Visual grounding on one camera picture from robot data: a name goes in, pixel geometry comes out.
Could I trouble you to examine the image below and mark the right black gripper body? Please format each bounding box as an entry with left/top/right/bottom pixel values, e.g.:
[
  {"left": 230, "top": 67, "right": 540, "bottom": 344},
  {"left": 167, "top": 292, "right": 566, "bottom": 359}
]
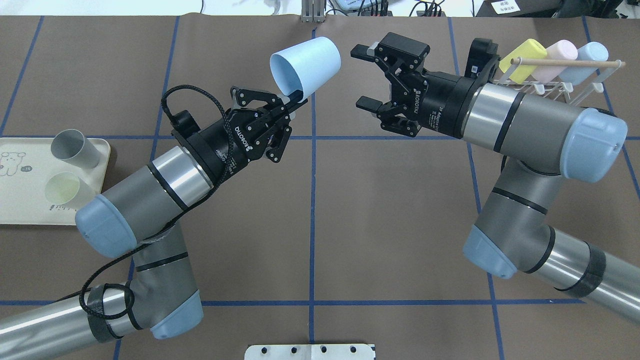
[{"left": 372, "top": 32, "right": 483, "bottom": 139}]

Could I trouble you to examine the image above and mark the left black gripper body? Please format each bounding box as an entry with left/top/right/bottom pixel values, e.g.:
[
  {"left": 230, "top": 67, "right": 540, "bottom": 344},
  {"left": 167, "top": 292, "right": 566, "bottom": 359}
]
[{"left": 176, "top": 86, "right": 293, "bottom": 186}]

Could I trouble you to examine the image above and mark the yellow plastic cup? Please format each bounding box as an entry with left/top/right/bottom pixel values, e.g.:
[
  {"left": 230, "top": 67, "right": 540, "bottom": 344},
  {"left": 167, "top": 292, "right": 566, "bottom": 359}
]
[{"left": 498, "top": 38, "right": 548, "bottom": 85}]

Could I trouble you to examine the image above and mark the pink plastic cup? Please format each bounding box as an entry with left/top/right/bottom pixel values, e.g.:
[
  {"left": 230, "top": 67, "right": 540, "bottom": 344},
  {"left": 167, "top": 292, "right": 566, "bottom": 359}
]
[{"left": 531, "top": 39, "right": 579, "bottom": 83}]

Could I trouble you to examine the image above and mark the light blue plastic cup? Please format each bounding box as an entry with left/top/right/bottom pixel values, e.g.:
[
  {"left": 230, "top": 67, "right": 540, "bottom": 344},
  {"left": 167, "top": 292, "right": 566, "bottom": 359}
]
[{"left": 559, "top": 41, "right": 610, "bottom": 86}]

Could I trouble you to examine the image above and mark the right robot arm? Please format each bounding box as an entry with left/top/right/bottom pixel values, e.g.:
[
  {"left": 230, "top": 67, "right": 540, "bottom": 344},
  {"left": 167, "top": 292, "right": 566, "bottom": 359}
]
[{"left": 350, "top": 32, "right": 640, "bottom": 324}]

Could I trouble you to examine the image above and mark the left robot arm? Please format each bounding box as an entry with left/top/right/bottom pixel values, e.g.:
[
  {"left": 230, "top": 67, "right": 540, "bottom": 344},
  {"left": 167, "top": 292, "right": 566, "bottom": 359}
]
[{"left": 1, "top": 84, "right": 309, "bottom": 360}]

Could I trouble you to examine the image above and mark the grey plastic cup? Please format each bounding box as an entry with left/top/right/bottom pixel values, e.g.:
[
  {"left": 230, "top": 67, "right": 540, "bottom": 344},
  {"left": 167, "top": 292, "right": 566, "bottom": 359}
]
[{"left": 50, "top": 129, "right": 101, "bottom": 170}]

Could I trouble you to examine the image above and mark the pale green plastic cup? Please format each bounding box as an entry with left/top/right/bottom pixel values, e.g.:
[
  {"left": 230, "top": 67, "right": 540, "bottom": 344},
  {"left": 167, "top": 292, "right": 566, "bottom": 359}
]
[{"left": 44, "top": 171, "right": 97, "bottom": 210}]

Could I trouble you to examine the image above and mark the black box with label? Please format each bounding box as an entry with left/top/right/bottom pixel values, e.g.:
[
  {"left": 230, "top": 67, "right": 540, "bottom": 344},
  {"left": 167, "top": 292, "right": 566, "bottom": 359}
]
[{"left": 475, "top": 0, "right": 563, "bottom": 18}]

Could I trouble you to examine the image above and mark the cream plastic tray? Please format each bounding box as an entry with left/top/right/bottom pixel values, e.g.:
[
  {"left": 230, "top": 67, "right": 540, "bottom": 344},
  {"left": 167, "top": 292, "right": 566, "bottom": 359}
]
[{"left": 0, "top": 137, "right": 111, "bottom": 226}]

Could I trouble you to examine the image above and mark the aluminium frame post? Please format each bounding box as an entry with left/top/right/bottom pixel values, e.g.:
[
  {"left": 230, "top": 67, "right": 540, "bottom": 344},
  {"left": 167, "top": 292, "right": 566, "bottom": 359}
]
[{"left": 301, "top": 0, "right": 327, "bottom": 23}]

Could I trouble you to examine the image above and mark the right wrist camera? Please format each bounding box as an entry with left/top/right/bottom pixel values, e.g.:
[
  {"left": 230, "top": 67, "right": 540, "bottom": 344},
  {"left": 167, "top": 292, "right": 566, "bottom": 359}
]
[{"left": 464, "top": 38, "right": 500, "bottom": 82}]

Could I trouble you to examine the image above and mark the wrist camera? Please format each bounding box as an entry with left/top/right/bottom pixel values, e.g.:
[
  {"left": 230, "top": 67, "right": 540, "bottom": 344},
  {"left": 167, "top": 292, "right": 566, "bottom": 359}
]
[
  {"left": 464, "top": 38, "right": 500, "bottom": 82},
  {"left": 170, "top": 110, "right": 201, "bottom": 139}
]

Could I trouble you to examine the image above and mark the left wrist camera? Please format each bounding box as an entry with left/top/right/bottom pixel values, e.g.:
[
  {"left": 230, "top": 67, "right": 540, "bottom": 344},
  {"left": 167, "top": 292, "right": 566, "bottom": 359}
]
[{"left": 170, "top": 110, "right": 201, "bottom": 139}]

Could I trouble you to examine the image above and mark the white wire cup rack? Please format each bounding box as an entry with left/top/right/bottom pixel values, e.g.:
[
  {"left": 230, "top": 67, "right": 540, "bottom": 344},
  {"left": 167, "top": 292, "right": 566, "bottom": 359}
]
[{"left": 493, "top": 57, "right": 627, "bottom": 106}]

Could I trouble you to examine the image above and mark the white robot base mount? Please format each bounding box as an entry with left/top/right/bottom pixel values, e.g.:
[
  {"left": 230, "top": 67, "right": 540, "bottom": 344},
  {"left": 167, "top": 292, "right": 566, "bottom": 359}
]
[{"left": 244, "top": 343, "right": 377, "bottom": 360}]

